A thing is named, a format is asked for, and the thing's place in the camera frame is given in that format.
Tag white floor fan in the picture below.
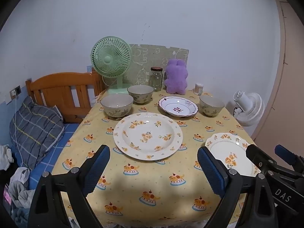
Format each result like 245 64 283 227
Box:
232 91 265 127

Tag white and grey clothes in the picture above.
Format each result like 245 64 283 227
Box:
9 167 36 224

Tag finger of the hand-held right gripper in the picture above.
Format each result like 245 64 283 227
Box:
246 144 304 178
275 145 304 171

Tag white crumpled cloth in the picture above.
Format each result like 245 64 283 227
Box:
0 145 15 170

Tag small floral plate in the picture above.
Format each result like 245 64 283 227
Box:
205 133 260 177

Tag yellow printed tablecloth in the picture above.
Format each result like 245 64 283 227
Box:
51 89 258 228

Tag purple plush toy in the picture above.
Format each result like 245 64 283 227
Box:
164 59 189 94

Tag grey plaid pillow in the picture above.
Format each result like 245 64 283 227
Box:
9 96 65 170

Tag floral ceramic bowl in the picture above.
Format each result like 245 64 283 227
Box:
199 96 225 116
127 85 154 104
100 94 134 118

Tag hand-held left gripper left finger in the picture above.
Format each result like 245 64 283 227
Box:
28 144 111 228

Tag wooden bed headboard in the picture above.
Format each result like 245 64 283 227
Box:
25 69 106 124

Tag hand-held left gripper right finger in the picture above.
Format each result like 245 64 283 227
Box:
197 146 279 228

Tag blue checked bed sheet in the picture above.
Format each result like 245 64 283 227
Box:
12 123 80 190

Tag large floral plate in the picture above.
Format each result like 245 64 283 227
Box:
113 112 183 161

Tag glass jar with lid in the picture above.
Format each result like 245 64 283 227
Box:
150 67 163 92

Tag green table fan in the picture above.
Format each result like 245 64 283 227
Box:
91 36 132 95

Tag red rimmed white plate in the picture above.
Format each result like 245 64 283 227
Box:
158 96 198 118

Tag wall socket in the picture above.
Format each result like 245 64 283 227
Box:
10 86 22 99

